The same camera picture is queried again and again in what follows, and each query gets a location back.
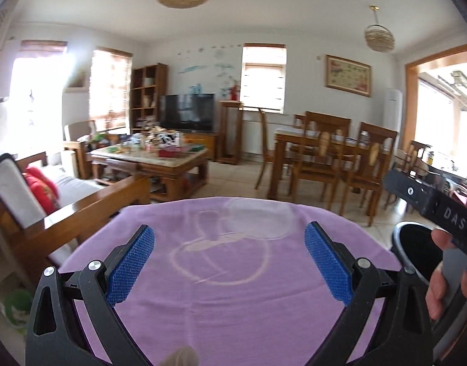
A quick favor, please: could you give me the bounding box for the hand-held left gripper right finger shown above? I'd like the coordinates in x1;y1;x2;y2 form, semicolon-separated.
303;220;434;366

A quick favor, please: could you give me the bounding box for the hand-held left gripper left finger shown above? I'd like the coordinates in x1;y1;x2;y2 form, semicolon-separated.
25;224;157;366

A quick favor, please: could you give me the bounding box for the person's right hand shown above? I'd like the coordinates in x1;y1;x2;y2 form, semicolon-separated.
425;228;454;321

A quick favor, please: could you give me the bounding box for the person's left hand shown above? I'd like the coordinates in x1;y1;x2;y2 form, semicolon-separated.
159;346;201;366

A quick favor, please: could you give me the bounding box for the wooden dining chair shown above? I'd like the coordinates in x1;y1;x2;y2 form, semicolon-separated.
384;140;433;210
292;111;352;203
338;122;399;227

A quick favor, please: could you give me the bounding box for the white standing air conditioner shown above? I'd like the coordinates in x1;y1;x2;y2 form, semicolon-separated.
384;88;404;149

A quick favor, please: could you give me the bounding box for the purple tablecloth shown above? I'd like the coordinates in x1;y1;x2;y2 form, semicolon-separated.
59;196;402;366

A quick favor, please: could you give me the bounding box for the wooden coffee table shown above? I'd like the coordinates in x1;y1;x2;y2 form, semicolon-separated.
90;143;210;203

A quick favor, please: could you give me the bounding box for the metal drying rack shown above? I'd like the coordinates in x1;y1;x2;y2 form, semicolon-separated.
437;70;467;114

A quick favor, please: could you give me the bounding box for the red cushion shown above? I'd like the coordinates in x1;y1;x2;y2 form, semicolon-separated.
23;166;60;214

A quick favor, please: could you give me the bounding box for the green round container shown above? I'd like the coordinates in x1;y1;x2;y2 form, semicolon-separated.
1;289;33;327

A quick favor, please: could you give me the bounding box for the wooden dining table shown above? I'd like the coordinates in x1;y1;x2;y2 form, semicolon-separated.
268;127;394;201

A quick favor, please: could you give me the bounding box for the wooden sofa with white cushions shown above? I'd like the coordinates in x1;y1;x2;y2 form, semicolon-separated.
0;152;152;275

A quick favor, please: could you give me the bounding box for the curved back wooden chair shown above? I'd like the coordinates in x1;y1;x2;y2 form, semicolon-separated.
254;107;281;190

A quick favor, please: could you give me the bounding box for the wooden television stand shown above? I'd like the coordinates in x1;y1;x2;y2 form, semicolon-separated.
180;131;221;161

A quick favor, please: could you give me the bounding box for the wooden armchair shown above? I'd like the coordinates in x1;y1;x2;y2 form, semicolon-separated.
63;120;121;180

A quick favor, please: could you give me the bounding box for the framed floral picture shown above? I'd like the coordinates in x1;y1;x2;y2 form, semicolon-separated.
325;54;372;98

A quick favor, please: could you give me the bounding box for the flat screen television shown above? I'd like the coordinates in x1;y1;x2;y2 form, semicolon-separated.
159;92;216;133

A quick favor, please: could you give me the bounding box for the wooden bookshelf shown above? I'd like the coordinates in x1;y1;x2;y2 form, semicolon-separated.
130;63;168;134

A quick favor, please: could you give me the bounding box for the crystal pendant lamp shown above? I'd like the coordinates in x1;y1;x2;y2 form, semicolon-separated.
364;5;395;53

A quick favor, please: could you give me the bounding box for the striped window blind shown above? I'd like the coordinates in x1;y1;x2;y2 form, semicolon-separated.
89;47;134;132
20;39;68;59
242;43;287;114

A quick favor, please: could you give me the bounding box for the tall wooden plant stand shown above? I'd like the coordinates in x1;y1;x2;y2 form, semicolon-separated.
217;100;245;165

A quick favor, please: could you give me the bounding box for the white wall radiator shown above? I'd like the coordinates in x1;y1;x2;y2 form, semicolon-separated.
243;122;291;157

